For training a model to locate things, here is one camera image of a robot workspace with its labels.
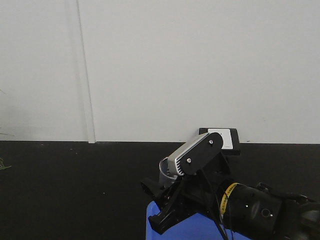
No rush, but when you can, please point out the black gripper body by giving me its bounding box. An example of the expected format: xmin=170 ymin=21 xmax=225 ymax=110
xmin=159 ymin=151 xmax=235 ymax=220

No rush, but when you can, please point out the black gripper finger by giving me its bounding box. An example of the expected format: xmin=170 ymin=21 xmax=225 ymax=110
xmin=148 ymin=200 xmax=196 ymax=235
xmin=140 ymin=178 xmax=172 ymax=200

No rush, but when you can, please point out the clear glass beaker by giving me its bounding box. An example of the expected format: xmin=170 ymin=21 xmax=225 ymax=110
xmin=159 ymin=157 xmax=178 ymax=188

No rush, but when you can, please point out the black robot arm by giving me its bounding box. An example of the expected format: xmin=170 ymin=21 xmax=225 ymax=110
xmin=141 ymin=152 xmax=320 ymax=240

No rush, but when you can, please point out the blue plastic tray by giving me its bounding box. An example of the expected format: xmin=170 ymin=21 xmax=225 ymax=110
xmin=145 ymin=200 xmax=227 ymax=240

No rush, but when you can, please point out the white socket in black housing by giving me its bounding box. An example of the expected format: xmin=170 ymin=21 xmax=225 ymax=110
xmin=198 ymin=127 xmax=241 ymax=156

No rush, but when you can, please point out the black cable with yellow tag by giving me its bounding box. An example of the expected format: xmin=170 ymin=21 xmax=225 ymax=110
xmin=199 ymin=169 xmax=241 ymax=240

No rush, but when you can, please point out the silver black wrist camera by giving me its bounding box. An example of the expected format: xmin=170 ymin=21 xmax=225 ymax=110
xmin=167 ymin=132 xmax=224 ymax=176

